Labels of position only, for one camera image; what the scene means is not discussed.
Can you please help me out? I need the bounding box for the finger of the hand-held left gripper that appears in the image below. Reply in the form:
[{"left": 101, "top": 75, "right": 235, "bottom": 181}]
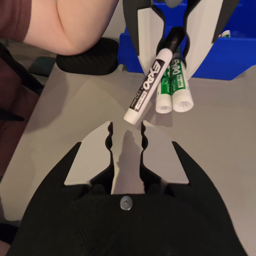
[
  {"left": 183, "top": 0, "right": 223, "bottom": 79},
  {"left": 138, "top": 4, "right": 166, "bottom": 75}
]

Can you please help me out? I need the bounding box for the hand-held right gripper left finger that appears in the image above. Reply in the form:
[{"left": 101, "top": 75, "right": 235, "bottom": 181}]
[{"left": 64, "top": 121, "right": 115, "bottom": 194}]

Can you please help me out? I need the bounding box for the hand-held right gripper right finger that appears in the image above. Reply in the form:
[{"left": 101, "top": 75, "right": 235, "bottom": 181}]
[{"left": 140, "top": 121, "right": 189, "bottom": 194}]

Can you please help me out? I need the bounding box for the blue plastic bin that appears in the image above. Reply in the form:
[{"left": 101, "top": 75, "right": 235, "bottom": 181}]
[{"left": 118, "top": 0, "right": 256, "bottom": 81}]

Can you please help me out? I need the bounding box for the black dry erase marker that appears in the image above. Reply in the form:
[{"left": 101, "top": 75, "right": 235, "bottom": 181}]
[{"left": 123, "top": 26, "right": 185, "bottom": 125}]

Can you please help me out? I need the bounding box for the person's left forearm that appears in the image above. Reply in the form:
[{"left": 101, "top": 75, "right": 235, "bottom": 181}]
[{"left": 24, "top": 0, "right": 120, "bottom": 56}]

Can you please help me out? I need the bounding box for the black chair armrest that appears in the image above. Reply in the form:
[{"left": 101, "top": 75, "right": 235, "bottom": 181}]
[{"left": 56, "top": 38, "right": 119, "bottom": 76}]

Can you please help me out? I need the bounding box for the person's maroon clothing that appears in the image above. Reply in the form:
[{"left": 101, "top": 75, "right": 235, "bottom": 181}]
[{"left": 0, "top": 0, "right": 45, "bottom": 180}]

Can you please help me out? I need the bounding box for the black chair frame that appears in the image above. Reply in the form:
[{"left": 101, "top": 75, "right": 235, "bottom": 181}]
[{"left": 0, "top": 43, "right": 45, "bottom": 96}]

